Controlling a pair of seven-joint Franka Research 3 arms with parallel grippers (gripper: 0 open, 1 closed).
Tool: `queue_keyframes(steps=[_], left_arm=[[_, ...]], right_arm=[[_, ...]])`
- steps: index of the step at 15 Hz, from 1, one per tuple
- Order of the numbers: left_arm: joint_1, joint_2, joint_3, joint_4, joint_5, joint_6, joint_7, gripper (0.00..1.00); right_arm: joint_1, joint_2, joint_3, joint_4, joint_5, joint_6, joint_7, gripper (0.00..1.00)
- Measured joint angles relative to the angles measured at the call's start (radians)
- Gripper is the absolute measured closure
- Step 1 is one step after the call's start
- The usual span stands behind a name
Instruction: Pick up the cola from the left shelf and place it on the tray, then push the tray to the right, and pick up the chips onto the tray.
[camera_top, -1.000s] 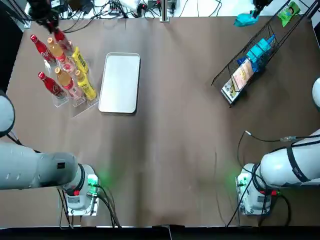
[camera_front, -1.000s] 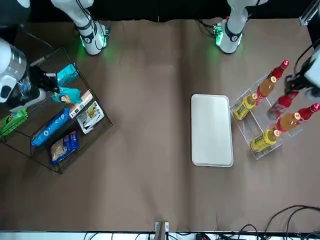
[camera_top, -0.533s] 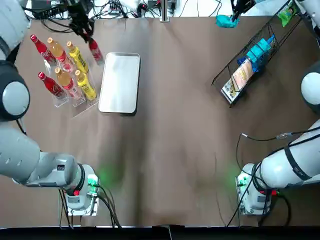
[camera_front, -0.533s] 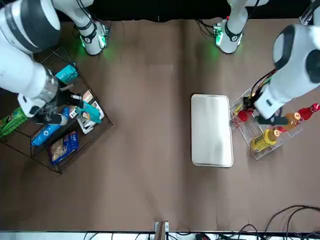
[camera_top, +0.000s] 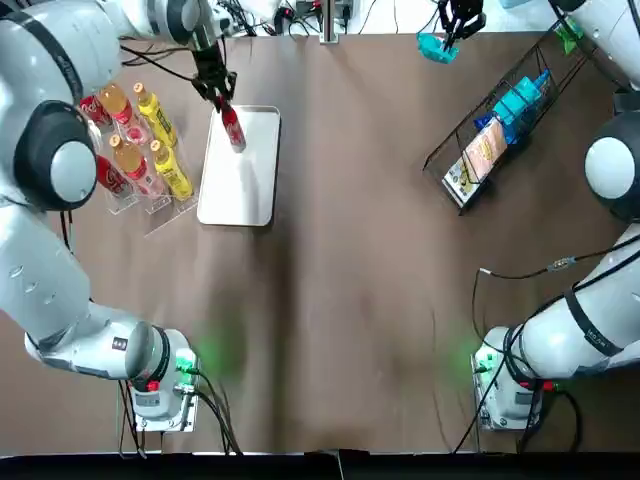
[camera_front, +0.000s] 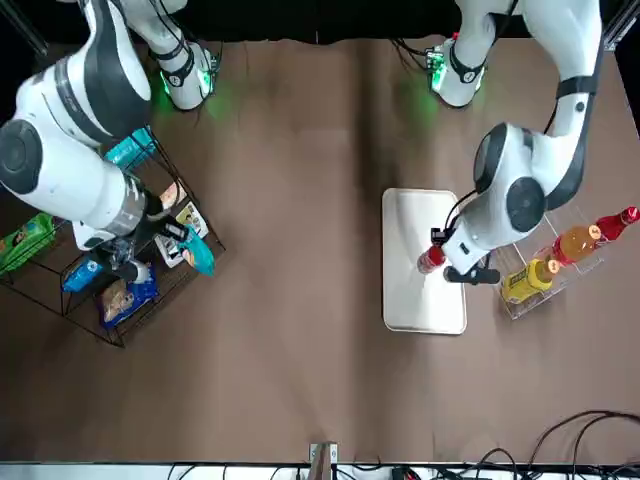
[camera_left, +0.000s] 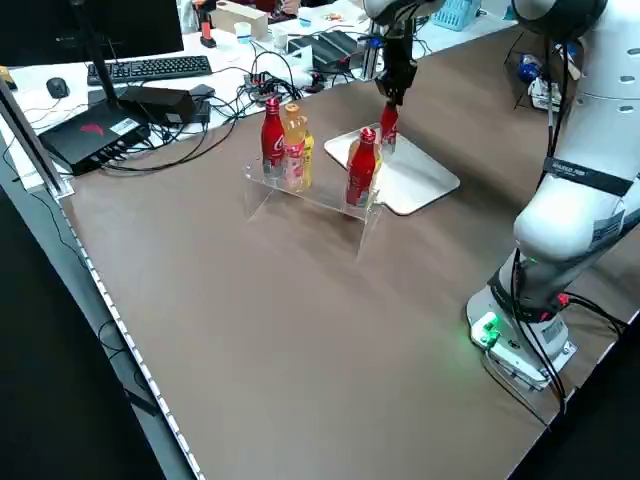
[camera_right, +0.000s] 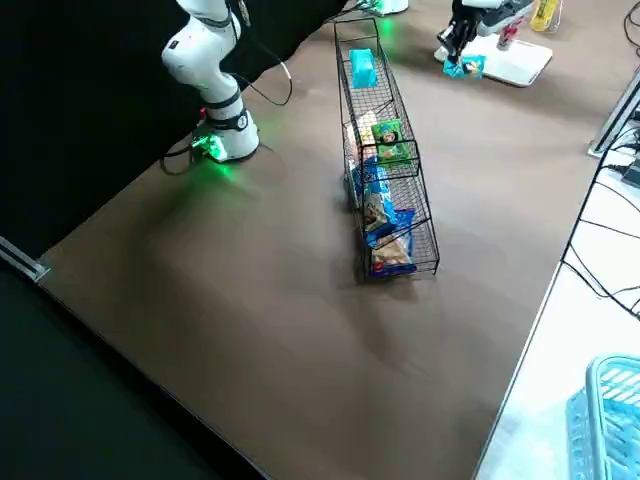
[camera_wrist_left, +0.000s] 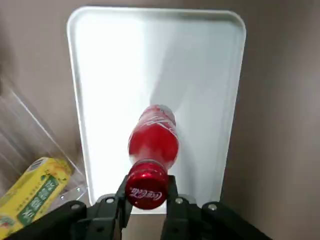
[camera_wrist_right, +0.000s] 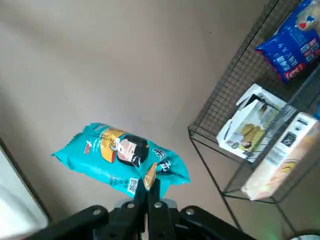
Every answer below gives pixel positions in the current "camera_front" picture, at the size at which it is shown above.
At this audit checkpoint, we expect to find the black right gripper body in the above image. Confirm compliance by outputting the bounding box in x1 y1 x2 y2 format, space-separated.
142 195 174 240

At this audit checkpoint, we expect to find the red cola bottle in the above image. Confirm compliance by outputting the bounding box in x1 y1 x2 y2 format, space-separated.
416 243 447 275
594 205 640 246

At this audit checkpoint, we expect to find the teal chips packet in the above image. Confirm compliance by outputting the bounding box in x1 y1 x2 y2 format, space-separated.
179 224 216 279

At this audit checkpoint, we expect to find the white rectangular tray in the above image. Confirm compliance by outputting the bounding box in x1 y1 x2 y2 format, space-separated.
381 187 468 335

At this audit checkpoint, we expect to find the clear acrylic shelf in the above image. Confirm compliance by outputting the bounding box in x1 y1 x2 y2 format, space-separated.
487 204 619 321

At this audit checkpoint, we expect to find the white cartoon snack packet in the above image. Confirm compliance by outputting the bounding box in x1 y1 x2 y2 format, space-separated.
153 202 210 270

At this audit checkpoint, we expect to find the orange beige snack packet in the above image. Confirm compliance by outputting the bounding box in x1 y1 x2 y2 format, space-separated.
159 182 190 210

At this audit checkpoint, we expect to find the teal snack packet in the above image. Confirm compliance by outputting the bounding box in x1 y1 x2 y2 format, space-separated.
104 127 157 170

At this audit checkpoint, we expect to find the blue cookie packet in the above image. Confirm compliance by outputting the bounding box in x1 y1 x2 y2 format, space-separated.
97 277 160 330

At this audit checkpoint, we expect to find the blue snack packet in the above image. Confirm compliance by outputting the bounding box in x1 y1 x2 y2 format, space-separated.
62 257 105 295

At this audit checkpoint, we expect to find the yellow drink bottle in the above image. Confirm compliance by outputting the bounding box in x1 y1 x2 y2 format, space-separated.
499 257 560 304

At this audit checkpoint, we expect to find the green snack packet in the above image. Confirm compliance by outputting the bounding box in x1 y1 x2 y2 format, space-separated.
0 212 56 275

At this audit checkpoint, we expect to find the orange juice bottle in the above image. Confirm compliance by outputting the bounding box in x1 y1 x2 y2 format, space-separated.
552 224 604 266

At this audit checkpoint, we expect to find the black wire basket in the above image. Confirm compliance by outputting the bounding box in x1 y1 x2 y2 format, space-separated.
0 127 227 350

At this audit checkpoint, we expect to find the aluminium frame post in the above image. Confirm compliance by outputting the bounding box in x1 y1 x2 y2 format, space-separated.
308 442 339 480

